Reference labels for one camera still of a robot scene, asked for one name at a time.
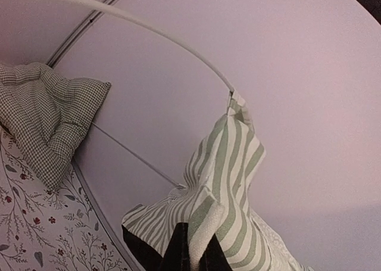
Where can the green checkered cushion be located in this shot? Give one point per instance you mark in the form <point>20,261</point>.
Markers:
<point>48,115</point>

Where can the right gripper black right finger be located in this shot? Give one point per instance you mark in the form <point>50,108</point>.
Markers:
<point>213,258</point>

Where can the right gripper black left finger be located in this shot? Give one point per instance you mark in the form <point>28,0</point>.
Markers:
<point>176,257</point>

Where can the left aluminium corner post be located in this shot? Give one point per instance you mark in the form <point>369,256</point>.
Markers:
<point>76,34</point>

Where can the green striped pet tent fabric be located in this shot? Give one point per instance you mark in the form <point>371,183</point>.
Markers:
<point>213,201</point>

